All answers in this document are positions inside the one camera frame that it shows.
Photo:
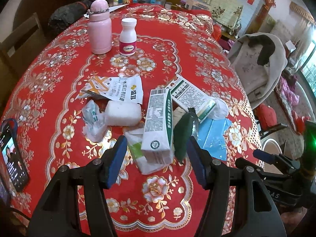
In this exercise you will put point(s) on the chair with grey jacket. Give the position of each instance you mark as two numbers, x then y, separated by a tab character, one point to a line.
246	64

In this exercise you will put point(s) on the white foam block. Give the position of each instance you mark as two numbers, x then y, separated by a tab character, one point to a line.
122	112

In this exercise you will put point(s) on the black cloth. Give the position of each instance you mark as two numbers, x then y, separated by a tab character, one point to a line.
265	47

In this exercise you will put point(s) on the white green medicine box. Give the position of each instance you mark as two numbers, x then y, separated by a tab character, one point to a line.
190	96

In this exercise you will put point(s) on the white green tissue packet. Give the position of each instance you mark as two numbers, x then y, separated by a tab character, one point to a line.
134	145

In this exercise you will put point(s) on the pink thermos bottle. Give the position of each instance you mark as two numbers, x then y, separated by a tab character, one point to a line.
100	29

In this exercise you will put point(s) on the cardboard box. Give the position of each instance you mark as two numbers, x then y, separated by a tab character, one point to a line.
197	5

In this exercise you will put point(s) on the green white milk carton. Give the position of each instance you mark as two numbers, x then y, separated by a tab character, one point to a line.
155	123

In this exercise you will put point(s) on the white paper sheet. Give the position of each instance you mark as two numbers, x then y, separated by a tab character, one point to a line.
116	7

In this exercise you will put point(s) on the floral cloth cover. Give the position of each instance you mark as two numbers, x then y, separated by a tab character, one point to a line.
227	12

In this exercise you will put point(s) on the white round bin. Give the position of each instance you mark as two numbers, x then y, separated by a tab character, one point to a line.
265	144

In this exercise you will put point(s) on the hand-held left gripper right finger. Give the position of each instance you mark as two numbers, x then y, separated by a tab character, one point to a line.
196	164

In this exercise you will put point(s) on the black smartphone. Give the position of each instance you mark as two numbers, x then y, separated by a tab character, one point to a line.
12	158

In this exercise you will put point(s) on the white orange snack wrapper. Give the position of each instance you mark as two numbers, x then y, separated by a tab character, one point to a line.
123	88

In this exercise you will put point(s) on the wooden chair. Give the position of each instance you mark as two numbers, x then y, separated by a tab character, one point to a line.
24	44

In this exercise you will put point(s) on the white supplement bottle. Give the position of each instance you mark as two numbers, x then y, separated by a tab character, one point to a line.
128	37

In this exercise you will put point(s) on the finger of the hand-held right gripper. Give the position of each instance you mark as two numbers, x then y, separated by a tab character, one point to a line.
241	162
263	155

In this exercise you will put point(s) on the black bag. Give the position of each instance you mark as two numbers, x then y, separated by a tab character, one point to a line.
66	12

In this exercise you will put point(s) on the red knot decoration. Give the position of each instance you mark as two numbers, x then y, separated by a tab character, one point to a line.
269	0

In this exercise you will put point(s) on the red cloth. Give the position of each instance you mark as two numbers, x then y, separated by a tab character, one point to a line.
217	32

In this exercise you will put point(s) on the white tissue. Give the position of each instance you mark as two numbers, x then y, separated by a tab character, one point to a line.
221	108

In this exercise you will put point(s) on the red bag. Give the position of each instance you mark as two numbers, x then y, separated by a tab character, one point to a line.
265	114

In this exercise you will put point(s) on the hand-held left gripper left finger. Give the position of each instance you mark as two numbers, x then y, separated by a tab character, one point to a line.
118	159

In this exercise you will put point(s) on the dark green pouch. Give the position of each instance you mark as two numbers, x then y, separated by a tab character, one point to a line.
184	133

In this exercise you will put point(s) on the pink clothes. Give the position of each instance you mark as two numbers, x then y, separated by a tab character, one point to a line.
290	91

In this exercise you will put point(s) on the crumpled clear plastic wrapper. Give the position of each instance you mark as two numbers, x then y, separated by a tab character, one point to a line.
92	118

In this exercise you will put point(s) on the blue plastic bag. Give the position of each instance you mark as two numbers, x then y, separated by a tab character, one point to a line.
212	138

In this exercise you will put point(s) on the red floral tablecloth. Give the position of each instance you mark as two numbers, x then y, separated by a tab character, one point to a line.
172	54

